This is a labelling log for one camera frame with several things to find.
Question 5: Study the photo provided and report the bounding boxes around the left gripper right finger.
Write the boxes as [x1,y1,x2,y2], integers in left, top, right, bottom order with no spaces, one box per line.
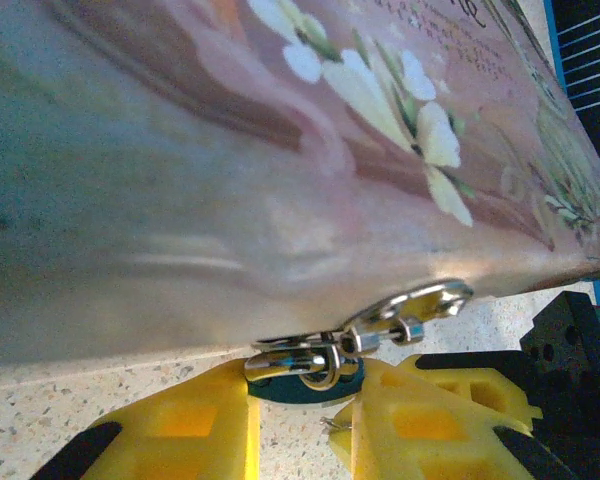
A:
[327,358,581,480]

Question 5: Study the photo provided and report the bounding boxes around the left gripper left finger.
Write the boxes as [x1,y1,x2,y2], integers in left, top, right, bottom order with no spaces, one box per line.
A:
[29,357,262,480]

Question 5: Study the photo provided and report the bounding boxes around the small teal padlock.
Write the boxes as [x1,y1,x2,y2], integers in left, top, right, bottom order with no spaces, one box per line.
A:
[243,332,376,405]

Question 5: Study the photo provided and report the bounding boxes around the pink illustrated tin box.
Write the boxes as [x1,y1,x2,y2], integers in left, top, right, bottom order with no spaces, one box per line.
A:
[0,0,600,369]

